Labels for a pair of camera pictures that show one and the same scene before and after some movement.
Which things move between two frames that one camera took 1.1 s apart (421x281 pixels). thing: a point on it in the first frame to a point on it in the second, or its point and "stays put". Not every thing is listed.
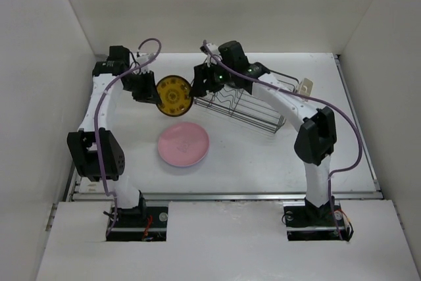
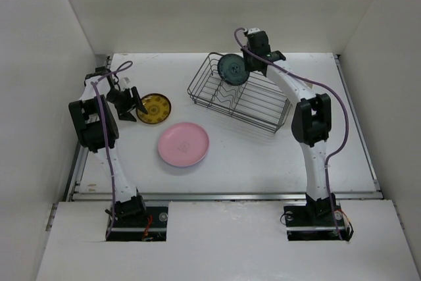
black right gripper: x=201 y=72 to x=245 y=54
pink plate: x=183 y=144 stays put
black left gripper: x=149 y=93 to x=130 y=104
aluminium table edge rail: x=339 y=196 stays put
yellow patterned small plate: x=173 y=93 to x=158 y=108
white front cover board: x=220 y=241 stays put
